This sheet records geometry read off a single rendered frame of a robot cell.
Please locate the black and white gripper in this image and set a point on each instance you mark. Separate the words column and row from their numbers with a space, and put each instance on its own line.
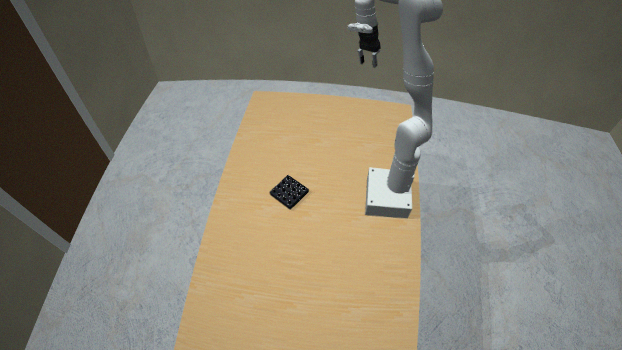
column 368, row 26

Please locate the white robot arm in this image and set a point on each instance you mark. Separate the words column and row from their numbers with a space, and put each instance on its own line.
column 418, row 73

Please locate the black knob box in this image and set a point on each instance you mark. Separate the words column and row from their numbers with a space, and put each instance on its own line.
column 296, row 191

